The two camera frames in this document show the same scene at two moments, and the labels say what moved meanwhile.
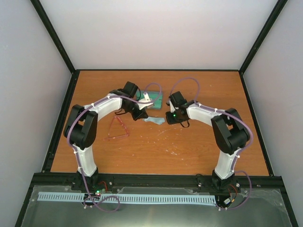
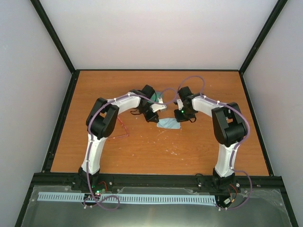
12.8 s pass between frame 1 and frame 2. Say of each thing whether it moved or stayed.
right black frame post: stayed
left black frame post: stayed
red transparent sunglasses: stayed
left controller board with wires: stayed
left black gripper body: moved
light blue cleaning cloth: moved
